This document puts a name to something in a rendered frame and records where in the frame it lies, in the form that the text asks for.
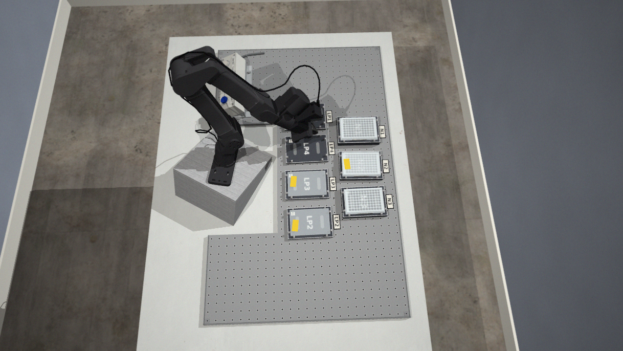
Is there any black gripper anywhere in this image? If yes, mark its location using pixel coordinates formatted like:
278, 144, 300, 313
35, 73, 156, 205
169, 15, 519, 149
285, 116, 318, 143

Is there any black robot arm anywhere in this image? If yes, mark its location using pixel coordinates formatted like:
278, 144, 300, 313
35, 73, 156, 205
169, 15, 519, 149
170, 46, 323, 186

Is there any white control box with colored buttons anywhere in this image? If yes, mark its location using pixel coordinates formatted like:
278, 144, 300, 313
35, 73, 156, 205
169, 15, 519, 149
219, 52, 264, 118

